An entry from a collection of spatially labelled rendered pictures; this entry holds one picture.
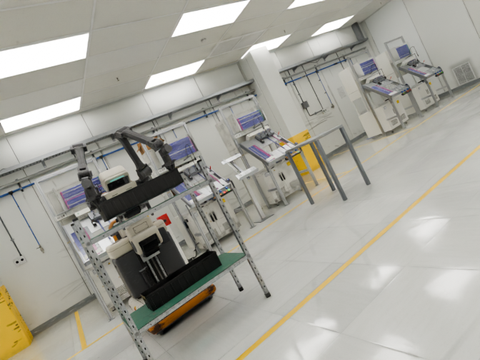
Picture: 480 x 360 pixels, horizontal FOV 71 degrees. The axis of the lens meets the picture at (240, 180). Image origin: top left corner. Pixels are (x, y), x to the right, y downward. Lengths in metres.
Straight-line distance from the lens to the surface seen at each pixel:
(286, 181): 5.80
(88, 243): 2.16
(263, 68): 7.83
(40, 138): 6.56
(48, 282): 6.31
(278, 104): 7.65
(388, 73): 9.52
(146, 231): 2.91
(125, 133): 2.75
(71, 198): 4.82
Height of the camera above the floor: 0.97
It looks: 3 degrees down
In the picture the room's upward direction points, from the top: 27 degrees counter-clockwise
